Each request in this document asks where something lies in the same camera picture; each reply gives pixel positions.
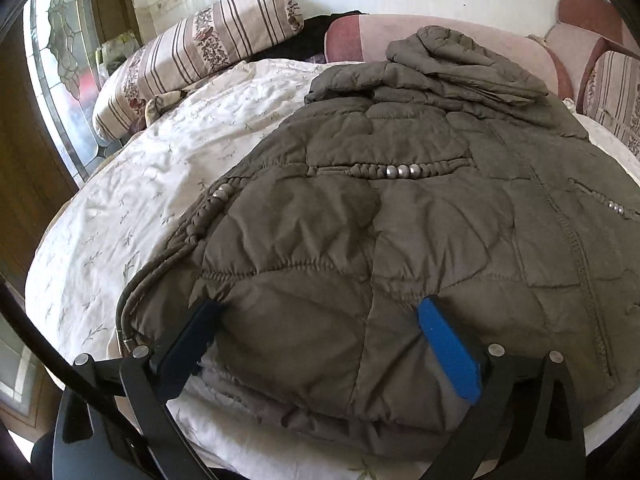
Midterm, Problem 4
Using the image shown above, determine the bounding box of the pink upholstered headboard section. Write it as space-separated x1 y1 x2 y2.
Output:
545 0 640 61

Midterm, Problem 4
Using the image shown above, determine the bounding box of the green patterned cushion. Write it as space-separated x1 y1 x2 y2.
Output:
97 30 141 68

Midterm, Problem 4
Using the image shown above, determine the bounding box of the stained glass door panel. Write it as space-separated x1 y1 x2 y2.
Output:
22 0 126 186

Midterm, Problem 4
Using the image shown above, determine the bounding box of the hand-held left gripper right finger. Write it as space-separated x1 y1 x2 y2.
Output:
417 296 586 480

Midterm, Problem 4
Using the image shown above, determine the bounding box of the black cloth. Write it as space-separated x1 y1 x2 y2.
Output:
255 10 371 63

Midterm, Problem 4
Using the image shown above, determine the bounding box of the small floral cloth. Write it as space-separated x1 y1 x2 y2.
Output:
142 91 183 123

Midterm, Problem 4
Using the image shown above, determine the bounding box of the olive quilted hooded jacket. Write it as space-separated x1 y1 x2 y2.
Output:
116 25 640 461

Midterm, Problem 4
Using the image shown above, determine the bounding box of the black cable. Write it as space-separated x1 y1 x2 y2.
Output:
0 277 168 480

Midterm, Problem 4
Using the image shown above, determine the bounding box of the brown wooden door frame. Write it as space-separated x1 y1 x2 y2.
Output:
0 0 143 281

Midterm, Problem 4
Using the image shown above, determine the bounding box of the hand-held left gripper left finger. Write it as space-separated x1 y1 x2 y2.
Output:
52 297 223 480

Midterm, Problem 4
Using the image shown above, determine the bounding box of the striped floral bolster pillow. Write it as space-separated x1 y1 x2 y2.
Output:
92 0 305 141

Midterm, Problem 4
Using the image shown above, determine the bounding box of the white floral bedsheet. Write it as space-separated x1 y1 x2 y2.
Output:
27 57 640 480

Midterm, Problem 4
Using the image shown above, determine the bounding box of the pink padded bolster headboard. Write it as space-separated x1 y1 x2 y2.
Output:
324 14 573 106

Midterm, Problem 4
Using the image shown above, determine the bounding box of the striped floral backrest cushion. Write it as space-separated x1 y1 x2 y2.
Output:
582 50 640 161

